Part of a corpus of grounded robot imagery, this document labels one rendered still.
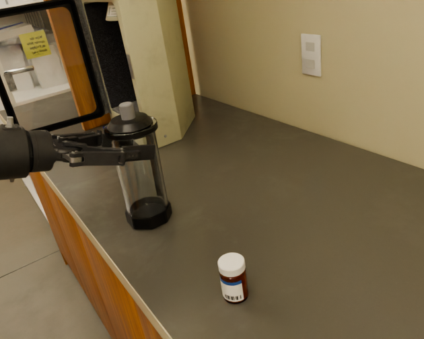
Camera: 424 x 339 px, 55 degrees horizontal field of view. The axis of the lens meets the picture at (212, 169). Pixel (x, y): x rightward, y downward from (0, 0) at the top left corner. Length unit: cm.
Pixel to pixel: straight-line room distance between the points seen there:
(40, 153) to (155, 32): 58
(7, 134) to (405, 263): 70
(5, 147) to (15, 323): 166
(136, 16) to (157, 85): 20
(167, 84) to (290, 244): 65
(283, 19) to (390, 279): 82
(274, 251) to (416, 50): 55
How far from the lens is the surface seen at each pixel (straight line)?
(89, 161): 75
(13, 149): 74
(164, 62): 123
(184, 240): 85
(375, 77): 110
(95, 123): 158
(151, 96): 122
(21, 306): 239
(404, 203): 93
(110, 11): 129
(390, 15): 106
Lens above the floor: 145
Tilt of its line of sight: 28 degrees down
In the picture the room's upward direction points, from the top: 9 degrees counter-clockwise
